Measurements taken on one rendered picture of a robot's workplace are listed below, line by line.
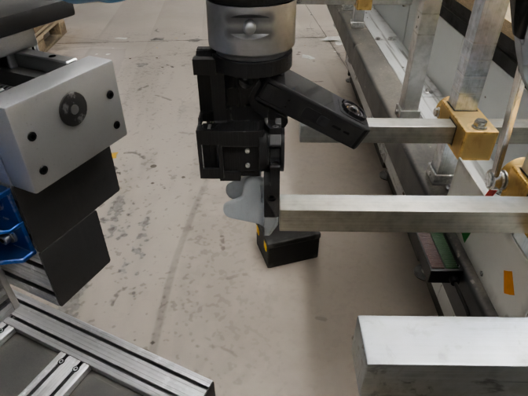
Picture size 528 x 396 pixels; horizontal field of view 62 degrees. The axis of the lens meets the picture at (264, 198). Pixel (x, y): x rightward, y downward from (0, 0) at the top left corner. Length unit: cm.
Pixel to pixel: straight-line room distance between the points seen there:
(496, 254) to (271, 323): 94
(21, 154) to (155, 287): 120
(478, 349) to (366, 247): 150
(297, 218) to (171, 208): 147
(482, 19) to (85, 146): 56
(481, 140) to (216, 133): 45
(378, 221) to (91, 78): 33
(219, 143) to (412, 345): 25
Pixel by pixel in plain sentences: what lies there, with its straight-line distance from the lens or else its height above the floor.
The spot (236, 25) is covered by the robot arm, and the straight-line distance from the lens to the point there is 37.
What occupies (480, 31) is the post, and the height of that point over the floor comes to 97.
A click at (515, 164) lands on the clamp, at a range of 62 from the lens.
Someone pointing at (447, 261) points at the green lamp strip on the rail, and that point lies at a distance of 70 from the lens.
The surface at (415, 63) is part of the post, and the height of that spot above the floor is 83.
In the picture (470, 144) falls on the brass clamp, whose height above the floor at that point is 82.
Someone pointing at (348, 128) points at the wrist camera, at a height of 96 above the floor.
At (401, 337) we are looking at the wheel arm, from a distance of 25.
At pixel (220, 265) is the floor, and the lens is 164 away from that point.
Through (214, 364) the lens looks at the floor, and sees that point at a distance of 139.
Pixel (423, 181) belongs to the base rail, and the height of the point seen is 70.
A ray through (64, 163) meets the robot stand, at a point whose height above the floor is 92.
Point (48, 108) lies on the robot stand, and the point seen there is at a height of 98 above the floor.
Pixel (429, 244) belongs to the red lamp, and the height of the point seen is 70.
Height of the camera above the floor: 115
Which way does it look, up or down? 36 degrees down
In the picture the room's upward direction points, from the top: straight up
